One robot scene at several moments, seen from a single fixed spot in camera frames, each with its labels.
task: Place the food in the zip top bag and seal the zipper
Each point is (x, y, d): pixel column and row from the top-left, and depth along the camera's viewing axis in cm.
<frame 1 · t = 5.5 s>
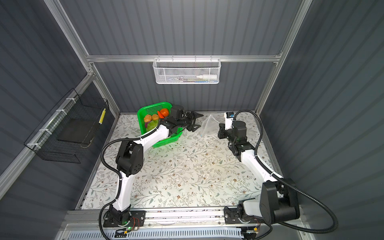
left hand: (204, 118, 89), fingers open
right hand: (222, 124, 84), fingers closed
green plastic basket: (152, 110, 118), point 6 cm above the table
clear zip top bag: (210, 127, 87), point 21 cm above the table
red tomato: (164, 112, 116), point 6 cm above the table
orange carrot: (160, 115, 114), point 7 cm above the table
purple eggplant: (146, 124, 107), point 7 cm above the table

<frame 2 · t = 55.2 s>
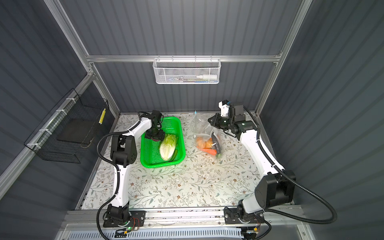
left hand: (156, 138, 103), fingers open
right hand: (209, 120, 79), fingers closed
green plastic basket: (173, 125, 110), point 4 cm above the table
clear zip top bag: (208, 139, 82), point 20 cm above the table
orange carrot: (211, 151, 93), point 6 cm above the table
napa cabbage: (168, 146, 93), point 9 cm above the table
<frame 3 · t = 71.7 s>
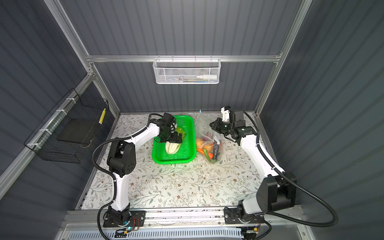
left hand: (175, 140, 97), fingers open
right hand: (211, 125, 80), fingers closed
green plastic basket: (187, 153, 99), on the table
napa cabbage: (172, 148, 93), point 8 cm above the table
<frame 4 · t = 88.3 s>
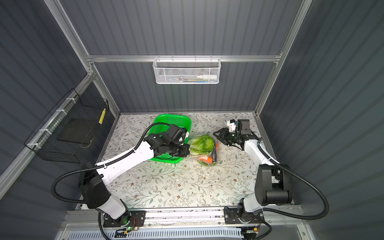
left hand: (190, 152, 78), fingers closed
right hand: (216, 136, 86), fingers open
orange carrot: (206, 159, 87), point 9 cm above the table
napa cabbage: (203, 145, 80), point 20 cm above the table
